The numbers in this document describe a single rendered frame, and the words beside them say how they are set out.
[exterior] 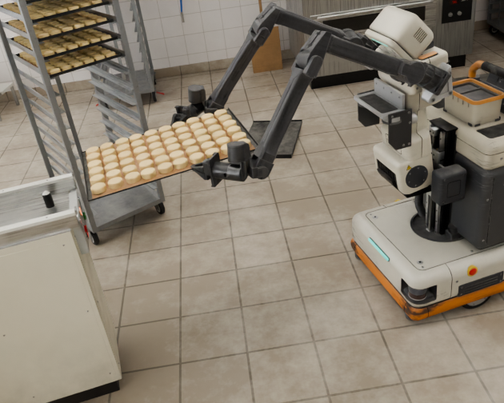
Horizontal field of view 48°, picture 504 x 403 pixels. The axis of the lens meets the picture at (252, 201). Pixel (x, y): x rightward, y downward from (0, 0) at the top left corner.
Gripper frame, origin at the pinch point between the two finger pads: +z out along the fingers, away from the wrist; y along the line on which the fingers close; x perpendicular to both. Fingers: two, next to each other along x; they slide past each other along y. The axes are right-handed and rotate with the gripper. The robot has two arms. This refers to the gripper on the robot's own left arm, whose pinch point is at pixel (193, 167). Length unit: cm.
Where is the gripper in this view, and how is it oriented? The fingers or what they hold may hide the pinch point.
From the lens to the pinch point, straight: 192.9
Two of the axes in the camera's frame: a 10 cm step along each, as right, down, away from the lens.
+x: 4.5, -5.3, 7.2
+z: -8.8, -1.3, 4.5
